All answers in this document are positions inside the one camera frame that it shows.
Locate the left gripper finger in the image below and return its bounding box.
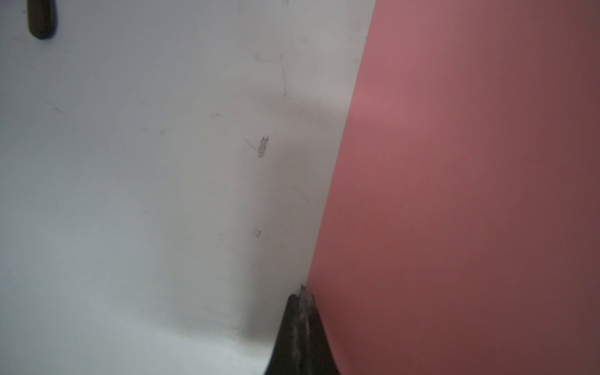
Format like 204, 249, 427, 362
265, 286, 340, 375

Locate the black ladle spoon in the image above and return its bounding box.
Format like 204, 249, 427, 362
27, 0, 58, 40

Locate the pink paper sheet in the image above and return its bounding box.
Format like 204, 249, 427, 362
308, 1, 599, 374

